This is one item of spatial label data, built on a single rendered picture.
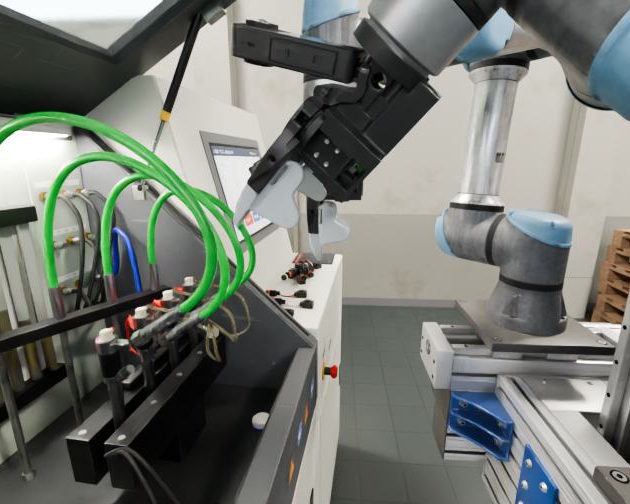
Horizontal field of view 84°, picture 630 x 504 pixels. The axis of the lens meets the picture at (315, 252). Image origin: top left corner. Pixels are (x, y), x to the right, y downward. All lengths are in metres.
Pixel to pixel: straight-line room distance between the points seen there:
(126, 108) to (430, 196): 2.80
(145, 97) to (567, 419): 1.03
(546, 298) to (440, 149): 2.65
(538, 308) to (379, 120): 0.59
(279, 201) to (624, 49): 0.25
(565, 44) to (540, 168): 3.42
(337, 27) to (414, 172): 2.84
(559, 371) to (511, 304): 0.17
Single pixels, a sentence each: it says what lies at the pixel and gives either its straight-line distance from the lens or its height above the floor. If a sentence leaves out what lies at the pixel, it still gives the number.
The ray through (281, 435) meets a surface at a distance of 0.63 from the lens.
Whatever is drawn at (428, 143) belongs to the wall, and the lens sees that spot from 3.34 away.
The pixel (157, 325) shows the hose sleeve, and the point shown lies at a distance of 0.54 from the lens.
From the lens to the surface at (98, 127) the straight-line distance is 0.53.
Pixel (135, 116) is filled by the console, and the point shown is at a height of 1.47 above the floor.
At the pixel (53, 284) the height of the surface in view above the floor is 1.17.
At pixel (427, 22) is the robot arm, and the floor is 1.46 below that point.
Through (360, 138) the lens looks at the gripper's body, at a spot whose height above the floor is 1.39.
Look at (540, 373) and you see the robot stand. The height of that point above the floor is 0.95.
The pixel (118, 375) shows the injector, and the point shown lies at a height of 1.06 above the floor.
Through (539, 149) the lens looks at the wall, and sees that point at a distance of 3.67.
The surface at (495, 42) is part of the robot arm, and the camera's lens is 0.51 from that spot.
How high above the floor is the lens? 1.37
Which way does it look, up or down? 15 degrees down
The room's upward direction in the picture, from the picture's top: straight up
